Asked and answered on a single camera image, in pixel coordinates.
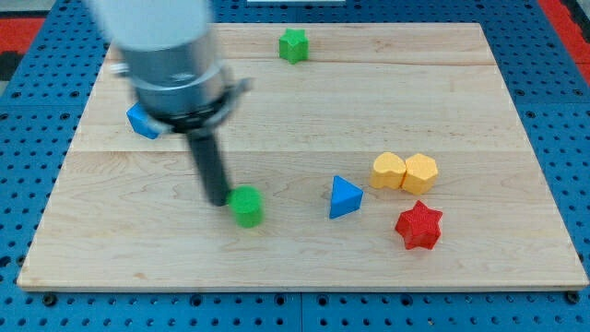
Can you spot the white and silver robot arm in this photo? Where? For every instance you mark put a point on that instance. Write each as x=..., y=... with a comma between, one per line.
x=181, y=80

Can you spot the blue cube block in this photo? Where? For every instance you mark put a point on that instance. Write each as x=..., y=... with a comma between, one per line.
x=142, y=123

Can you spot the blue triangle block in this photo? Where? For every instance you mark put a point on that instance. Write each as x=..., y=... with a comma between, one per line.
x=346, y=197

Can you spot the yellow heart block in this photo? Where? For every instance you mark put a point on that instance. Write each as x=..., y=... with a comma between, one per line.
x=388, y=170

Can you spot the green star block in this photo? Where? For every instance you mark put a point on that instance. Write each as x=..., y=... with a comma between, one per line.
x=293, y=46

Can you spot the yellow hexagon block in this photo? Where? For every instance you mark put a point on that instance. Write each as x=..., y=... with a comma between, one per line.
x=421, y=174

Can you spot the red star block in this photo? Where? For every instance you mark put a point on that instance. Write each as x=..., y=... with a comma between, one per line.
x=419, y=226

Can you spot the wooden board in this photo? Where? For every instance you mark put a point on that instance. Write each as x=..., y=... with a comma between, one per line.
x=129, y=214

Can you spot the green cylinder block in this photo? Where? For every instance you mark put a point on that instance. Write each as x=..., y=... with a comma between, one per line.
x=246, y=205

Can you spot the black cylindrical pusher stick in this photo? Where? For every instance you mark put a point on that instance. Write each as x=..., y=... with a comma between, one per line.
x=209, y=163

